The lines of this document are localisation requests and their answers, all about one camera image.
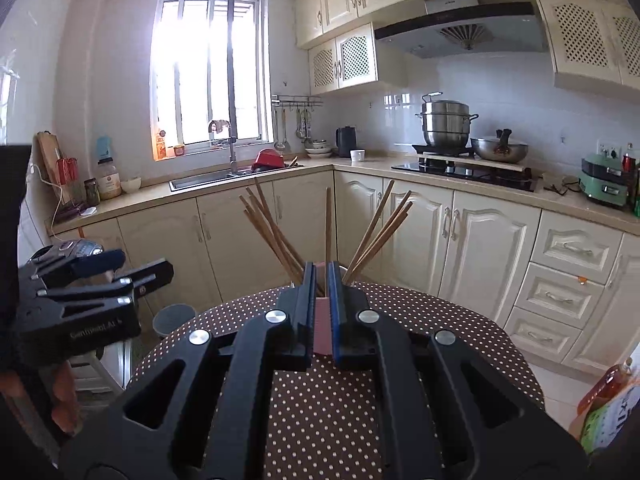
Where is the large glass jar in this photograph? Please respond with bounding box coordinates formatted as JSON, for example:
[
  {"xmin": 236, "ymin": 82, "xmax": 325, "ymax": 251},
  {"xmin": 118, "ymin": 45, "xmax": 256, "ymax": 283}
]
[{"xmin": 96, "ymin": 157, "xmax": 122, "ymax": 201}]

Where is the green white printed package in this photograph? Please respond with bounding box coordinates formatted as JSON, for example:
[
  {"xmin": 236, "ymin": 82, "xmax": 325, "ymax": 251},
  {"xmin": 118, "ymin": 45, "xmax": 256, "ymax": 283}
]
[{"xmin": 580, "ymin": 385, "xmax": 640, "ymax": 456}]

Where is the wooden board under pots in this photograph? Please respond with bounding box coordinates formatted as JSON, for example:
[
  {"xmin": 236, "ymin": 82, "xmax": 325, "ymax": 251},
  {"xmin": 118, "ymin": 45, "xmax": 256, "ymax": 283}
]
[{"xmin": 419, "ymin": 151, "xmax": 532, "ymax": 173}]

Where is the red label bottle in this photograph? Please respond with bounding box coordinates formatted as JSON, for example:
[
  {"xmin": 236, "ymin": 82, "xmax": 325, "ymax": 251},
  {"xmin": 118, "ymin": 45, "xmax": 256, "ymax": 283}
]
[{"xmin": 621, "ymin": 141, "xmax": 637, "ymax": 196}]

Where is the metal utensil rail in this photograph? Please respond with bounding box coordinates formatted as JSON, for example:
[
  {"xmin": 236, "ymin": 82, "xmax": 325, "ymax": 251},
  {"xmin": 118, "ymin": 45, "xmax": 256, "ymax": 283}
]
[{"xmin": 271, "ymin": 94, "xmax": 323, "ymax": 110}]

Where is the black range hood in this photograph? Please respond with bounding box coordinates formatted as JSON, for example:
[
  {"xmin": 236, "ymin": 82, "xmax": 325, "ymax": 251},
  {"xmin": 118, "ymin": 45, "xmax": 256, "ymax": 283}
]
[{"xmin": 374, "ymin": 0, "xmax": 550, "ymax": 59}]

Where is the black glass gas stove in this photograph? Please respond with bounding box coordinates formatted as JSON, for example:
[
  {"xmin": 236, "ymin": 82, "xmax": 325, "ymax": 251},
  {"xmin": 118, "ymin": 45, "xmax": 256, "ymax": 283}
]
[{"xmin": 391, "ymin": 145, "xmax": 543, "ymax": 193}]

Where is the white metal rack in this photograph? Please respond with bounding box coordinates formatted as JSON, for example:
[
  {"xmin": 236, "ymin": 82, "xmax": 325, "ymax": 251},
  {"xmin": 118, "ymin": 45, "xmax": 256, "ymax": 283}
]
[{"xmin": 70, "ymin": 345, "xmax": 126, "ymax": 393}]

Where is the cream lattice door cabinet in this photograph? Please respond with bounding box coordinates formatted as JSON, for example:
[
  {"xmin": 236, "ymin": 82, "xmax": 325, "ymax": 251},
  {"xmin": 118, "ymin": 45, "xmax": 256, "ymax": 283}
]
[
  {"xmin": 307, "ymin": 22, "xmax": 408, "ymax": 96},
  {"xmin": 534, "ymin": 0, "xmax": 640, "ymax": 96}
]

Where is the chrome sink faucet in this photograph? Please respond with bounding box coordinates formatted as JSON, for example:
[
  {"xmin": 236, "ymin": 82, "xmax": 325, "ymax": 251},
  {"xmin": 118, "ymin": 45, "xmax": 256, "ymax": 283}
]
[{"xmin": 207, "ymin": 120, "xmax": 238, "ymax": 173}]

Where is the stainless steel sink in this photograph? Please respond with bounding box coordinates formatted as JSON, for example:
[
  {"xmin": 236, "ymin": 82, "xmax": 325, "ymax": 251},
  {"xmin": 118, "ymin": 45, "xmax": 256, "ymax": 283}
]
[{"xmin": 169, "ymin": 162, "xmax": 306, "ymax": 192}]

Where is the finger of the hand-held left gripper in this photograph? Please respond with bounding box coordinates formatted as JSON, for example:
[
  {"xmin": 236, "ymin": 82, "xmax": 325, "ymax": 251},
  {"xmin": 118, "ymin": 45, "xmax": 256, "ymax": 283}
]
[
  {"xmin": 30, "ymin": 258, "xmax": 175, "ymax": 333},
  {"xmin": 20, "ymin": 249, "xmax": 127, "ymax": 286}
]

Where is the grey rice cooker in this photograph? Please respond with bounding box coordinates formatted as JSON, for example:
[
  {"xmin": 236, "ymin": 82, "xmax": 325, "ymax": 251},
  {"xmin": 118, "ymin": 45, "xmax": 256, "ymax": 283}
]
[{"xmin": 27, "ymin": 240, "xmax": 106, "ymax": 266}]

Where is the red pot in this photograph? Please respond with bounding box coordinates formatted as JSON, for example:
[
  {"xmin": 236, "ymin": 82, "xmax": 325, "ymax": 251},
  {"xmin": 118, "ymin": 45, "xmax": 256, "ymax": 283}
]
[{"xmin": 251, "ymin": 148, "xmax": 286, "ymax": 171}]

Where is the cream wall cabinet row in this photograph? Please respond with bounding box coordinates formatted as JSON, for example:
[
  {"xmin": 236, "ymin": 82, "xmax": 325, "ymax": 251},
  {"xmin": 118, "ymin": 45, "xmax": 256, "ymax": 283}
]
[{"xmin": 294, "ymin": 0, "xmax": 640, "ymax": 51}]

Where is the orange plastic bottle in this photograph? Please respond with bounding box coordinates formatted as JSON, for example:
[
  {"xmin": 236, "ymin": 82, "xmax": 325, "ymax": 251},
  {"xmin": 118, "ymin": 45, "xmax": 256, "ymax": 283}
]
[{"xmin": 577, "ymin": 357, "xmax": 633, "ymax": 416}]

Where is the pink cylindrical cup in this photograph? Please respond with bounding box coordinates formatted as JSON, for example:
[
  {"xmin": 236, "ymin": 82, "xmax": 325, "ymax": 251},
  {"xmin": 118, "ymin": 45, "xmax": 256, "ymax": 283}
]
[{"xmin": 290, "ymin": 260, "xmax": 362, "ymax": 357}]

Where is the metal wok with lid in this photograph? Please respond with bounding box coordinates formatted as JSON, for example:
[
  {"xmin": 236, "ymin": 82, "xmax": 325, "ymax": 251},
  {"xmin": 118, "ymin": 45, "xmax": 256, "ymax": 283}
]
[{"xmin": 470, "ymin": 129, "xmax": 529, "ymax": 163}]

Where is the hanging metal ladle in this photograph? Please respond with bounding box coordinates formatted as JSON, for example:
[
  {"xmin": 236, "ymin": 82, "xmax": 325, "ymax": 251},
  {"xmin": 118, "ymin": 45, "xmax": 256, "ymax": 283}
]
[{"xmin": 272, "ymin": 109, "xmax": 288, "ymax": 152}]

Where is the cream cabinet drawer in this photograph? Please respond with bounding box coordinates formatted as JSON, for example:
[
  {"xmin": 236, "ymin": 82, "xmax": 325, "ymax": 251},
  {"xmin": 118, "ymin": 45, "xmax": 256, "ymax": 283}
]
[
  {"xmin": 502, "ymin": 307, "xmax": 581, "ymax": 363},
  {"xmin": 534, "ymin": 225, "xmax": 623, "ymax": 285},
  {"xmin": 515, "ymin": 262, "xmax": 605, "ymax": 328}
]

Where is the brown polka dot tablecloth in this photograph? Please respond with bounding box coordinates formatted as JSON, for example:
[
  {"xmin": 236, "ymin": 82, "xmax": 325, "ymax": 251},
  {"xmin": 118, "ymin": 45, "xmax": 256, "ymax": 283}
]
[{"xmin": 131, "ymin": 280, "xmax": 546, "ymax": 480}]

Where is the cream stove base cabinet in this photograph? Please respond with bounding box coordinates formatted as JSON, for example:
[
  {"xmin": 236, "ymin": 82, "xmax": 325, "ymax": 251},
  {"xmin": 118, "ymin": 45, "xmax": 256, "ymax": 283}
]
[{"xmin": 334, "ymin": 170, "xmax": 640, "ymax": 376}]

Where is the wooden cutting board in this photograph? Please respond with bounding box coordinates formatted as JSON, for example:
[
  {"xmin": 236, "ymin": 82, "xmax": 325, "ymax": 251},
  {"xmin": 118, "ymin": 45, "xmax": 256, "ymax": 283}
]
[{"xmin": 36, "ymin": 131, "xmax": 63, "ymax": 206}]

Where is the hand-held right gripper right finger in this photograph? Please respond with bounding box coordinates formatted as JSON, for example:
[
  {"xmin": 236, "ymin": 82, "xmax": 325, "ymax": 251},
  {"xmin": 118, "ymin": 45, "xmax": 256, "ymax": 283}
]
[{"xmin": 327, "ymin": 260, "xmax": 588, "ymax": 467}]

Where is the sliding kitchen window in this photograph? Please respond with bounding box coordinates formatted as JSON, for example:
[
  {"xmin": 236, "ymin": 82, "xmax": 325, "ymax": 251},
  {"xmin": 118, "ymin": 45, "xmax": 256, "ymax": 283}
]
[{"xmin": 150, "ymin": 0, "xmax": 268, "ymax": 163}]

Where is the cream sink base cabinet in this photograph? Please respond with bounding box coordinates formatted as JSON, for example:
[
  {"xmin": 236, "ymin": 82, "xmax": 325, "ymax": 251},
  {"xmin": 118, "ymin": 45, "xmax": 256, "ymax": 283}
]
[{"xmin": 50, "ymin": 170, "xmax": 336, "ymax": 341}]

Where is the stainless steel steamer pot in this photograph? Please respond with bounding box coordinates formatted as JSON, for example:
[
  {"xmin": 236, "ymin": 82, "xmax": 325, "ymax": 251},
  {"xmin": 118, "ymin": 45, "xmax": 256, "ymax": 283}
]
[{"xmin": 415, "ymin": 92, "xmax": 479, "ymax": 150}]

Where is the green electric cooker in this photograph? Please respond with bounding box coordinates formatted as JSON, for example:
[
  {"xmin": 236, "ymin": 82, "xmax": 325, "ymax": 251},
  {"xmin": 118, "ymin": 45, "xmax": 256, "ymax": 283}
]
[{"xmin": 580, "ymin": 154, "xmax": 631, "ymax": 208}]

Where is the bunch of wooden chopsticks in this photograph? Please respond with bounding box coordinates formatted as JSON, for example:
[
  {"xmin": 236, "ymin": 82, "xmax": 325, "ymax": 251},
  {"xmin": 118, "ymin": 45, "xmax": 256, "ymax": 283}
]
[{"xmin": 239, "ymin": 177, "xmax": 415, "ymax": 297}]

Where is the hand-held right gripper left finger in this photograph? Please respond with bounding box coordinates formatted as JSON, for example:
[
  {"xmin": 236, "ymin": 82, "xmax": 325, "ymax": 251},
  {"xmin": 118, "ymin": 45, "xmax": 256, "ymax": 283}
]
[{"xmin": 62, "ymin": 260, "xmax": 317, "ymax": 467}]

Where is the white plastic bin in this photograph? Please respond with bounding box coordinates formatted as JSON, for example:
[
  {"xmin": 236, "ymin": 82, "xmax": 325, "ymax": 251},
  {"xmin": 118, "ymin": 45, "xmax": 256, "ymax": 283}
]
[{"xmin": 152, "ymin": 304, "xmax": 197, "ymax": 336}]

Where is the dark electric kettle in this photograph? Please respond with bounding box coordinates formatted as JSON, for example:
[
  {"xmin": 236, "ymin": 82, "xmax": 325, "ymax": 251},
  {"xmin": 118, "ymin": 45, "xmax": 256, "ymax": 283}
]
[{"xmin": 335, "ymin": 126, "xmax": 357, "ymax": 158}]

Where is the person's left hand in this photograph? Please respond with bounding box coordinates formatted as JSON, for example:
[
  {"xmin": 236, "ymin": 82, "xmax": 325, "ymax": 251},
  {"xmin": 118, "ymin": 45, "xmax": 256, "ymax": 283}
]
[{"xmin": 50, "ymin": 361, "xmax": 80, "ymax": 435}]

